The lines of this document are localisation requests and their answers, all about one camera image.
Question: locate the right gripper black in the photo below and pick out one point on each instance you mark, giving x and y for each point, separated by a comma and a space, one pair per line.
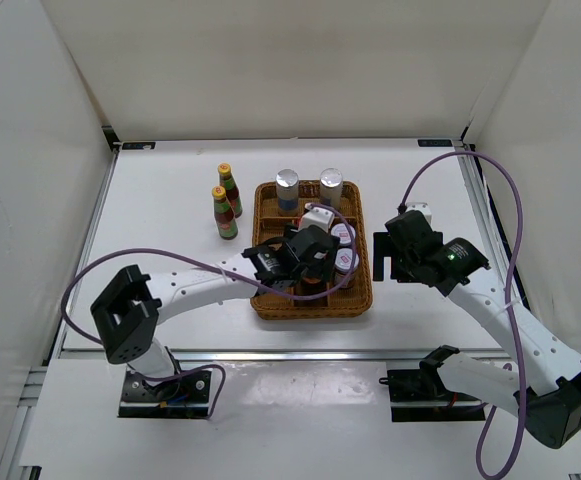
383, 247

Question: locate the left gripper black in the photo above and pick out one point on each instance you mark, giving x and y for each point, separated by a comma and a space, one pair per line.
323, 265

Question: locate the red-lid chili jar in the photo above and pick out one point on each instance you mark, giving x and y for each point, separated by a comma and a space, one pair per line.
312, 284

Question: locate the white-lid spice jar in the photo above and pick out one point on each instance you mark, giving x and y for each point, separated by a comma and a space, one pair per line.
345, 235
345, 268

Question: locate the blue-label pellet jar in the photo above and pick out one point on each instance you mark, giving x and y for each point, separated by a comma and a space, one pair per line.
331, 187
287, 191

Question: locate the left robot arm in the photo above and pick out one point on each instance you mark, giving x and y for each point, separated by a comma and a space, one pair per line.
132, 305

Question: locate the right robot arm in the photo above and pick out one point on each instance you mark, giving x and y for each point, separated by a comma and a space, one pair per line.
545, 392

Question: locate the wicker basket tray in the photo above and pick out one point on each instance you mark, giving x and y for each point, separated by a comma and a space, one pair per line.
350, 302

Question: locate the near yellow-cap sauce bottle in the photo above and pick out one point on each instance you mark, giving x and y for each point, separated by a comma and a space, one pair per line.
223, 214

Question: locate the yellow-cap sauce bottle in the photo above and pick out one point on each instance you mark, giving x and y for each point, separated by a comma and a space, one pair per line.
223, 214
227, 180

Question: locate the far yellow-cap sauce bottle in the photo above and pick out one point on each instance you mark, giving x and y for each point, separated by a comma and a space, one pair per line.
227, 180

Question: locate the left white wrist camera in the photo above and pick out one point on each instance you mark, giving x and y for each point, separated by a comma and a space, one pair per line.
318, 216

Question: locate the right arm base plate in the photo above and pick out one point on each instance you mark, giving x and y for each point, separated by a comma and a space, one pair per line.
412, 401

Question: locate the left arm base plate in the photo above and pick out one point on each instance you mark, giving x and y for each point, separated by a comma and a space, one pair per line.
186, 398

